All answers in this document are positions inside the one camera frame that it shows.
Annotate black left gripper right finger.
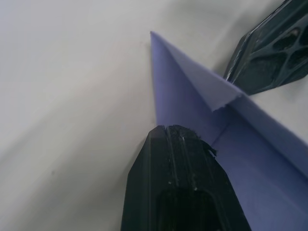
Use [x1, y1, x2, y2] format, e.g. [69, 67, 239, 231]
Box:
[223, 0, 308, 95]

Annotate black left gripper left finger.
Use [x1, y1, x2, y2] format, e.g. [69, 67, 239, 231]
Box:
[120, 124, 252, 231]

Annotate purple paper sheet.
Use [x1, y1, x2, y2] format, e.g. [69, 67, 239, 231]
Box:
[150, 30, 308, 231]

